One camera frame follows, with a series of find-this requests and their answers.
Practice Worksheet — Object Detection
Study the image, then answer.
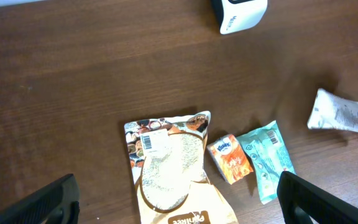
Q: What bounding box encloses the teal snack packet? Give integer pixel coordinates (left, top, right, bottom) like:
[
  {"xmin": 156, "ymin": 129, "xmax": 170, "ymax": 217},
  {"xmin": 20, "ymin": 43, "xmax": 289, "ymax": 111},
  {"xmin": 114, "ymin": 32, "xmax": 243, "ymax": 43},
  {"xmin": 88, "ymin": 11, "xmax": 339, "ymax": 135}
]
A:
[{"xmin": 236, "ymin": 121, "xmax": 295, "ymax": 205}]

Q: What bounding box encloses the white cream tube gold cap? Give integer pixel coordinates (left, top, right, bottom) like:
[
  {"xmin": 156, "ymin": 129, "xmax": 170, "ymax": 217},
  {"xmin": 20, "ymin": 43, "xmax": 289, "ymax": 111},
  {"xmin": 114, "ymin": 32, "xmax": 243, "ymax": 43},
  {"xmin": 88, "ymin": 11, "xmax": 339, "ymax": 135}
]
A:
[{"xmin": 307, "ymin": 88, "xmax": 358, "ymax": 133}]

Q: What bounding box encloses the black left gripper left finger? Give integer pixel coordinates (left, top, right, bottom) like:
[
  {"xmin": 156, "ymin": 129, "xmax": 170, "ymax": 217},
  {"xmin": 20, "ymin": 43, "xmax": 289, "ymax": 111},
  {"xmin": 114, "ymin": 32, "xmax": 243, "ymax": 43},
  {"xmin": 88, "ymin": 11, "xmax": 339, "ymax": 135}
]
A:
[{"xmin": 0, "ymin": 174, "xmax": 80, "ymax": 224}]

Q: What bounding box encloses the tan bread bag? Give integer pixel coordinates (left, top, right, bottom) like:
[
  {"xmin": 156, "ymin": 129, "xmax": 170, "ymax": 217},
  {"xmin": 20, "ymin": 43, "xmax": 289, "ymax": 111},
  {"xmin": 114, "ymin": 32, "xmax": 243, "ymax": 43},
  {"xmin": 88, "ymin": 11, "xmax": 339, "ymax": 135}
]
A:
[{"xmin": 124, "ymin": 111, "xmax": 238, "ymax": 224}]

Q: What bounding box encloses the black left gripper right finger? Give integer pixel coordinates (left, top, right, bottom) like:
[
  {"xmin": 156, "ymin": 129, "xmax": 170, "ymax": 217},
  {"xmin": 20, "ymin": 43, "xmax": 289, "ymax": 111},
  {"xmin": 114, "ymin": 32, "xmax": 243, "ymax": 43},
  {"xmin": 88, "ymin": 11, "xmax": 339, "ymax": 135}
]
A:
[{"xmin": 277, "ymin": 171, "xmax": 358, "ymax": 224}]

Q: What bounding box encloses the orange tissue pack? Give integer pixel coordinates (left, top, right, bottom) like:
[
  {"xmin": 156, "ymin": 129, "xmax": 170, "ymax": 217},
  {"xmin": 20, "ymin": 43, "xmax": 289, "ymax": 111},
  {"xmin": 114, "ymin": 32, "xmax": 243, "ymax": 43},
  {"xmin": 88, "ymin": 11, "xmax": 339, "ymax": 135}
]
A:
[{"xmin": 207, "ymin": 134, "xmax": 254, "ymax": 185}]

